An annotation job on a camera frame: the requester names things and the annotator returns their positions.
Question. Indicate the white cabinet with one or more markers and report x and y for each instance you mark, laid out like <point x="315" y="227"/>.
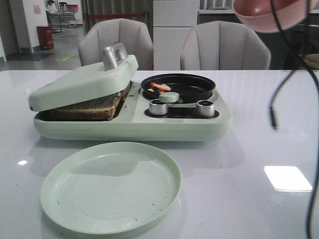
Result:
<point x="172" y="20"/>

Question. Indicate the black round frying pan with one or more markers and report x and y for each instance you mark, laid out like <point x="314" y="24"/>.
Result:
<point x="191" y="88"/>

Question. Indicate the left grey upholstered chair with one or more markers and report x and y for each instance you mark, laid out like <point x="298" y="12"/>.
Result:
<point x="114" y="38"/>

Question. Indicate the green breakfast maker base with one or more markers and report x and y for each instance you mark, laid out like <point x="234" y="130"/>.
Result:
<point x="133" y="124"/>

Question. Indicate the pink plastic bowl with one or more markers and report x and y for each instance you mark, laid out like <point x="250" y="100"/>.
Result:
<point x="258" y="15"/>

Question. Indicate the grey upholstered chair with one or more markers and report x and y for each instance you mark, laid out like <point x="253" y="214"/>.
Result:
<point x="114" y="38"/>
<point x="223" y="45"/>

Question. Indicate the red trash bin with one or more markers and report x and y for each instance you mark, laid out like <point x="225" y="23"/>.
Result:
<point x="45" y="37"/>

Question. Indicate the left silver control knob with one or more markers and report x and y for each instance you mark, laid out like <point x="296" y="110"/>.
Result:
<point x="157" y="108"/>

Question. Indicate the white bread slice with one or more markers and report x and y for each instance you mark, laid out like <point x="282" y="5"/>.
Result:
<point x="99" y="109"/>

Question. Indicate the silver control knob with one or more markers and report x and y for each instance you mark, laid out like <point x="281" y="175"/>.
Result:
<point x="157" y="108"/>
<point x="205" y="108"/>

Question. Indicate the right silver control knob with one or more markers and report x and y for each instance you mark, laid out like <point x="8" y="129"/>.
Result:
<point x="205" y="108"/>

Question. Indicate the light green round plate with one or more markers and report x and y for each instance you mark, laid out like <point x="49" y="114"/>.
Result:
<point x="111" y="189"/>

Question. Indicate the green breakfast maker lid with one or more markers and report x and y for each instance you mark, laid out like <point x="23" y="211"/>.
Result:
<point x="85" y="83"/>

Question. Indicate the beige cushion at right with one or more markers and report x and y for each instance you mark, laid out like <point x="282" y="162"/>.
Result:
<point x="312" y="60"/>

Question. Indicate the right grey upholstered chair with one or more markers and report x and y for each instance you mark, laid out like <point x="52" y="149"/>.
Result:
<point x="223" y="45"/>

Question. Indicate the dark counter with white top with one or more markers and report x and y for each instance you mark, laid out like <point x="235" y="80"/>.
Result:
<point x="273" y="41"/>

